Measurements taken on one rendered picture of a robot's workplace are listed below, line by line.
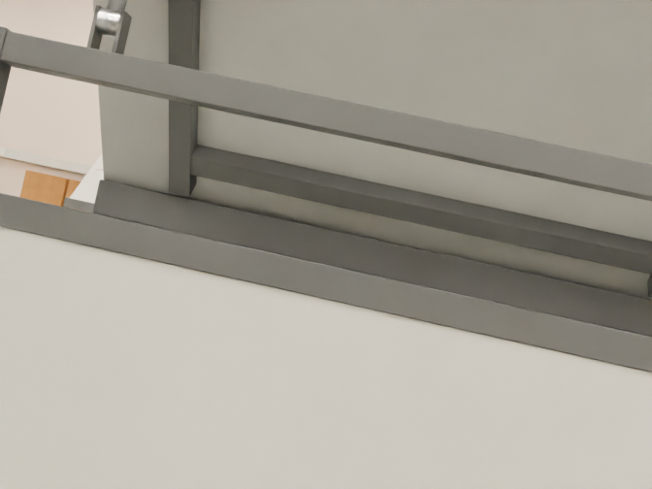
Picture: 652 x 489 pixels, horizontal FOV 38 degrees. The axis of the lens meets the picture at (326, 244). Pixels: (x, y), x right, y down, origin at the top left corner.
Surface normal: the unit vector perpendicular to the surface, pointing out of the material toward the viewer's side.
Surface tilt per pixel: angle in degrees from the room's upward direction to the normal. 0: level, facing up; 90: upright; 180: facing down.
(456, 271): 90
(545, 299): 90
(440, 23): 133
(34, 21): 90
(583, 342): 90
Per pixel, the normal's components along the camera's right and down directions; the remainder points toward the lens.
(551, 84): -0.20, 0.64
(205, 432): -0.07, -0.04
